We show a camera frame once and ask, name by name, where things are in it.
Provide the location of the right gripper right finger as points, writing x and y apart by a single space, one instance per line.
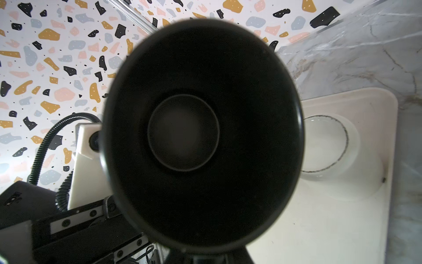
239 256

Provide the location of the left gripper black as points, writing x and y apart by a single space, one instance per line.
96 233

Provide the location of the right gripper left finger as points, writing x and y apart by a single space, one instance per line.
177 257

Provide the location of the black mug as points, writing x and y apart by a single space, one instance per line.
202 137

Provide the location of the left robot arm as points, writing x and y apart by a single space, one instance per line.
22 204

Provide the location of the white mug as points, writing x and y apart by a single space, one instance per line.
336 162

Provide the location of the beige rectangular tray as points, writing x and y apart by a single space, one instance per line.
339 212

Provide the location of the left corner aluminium profile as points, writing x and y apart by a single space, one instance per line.
136 17

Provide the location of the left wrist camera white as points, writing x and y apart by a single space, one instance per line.
89 183

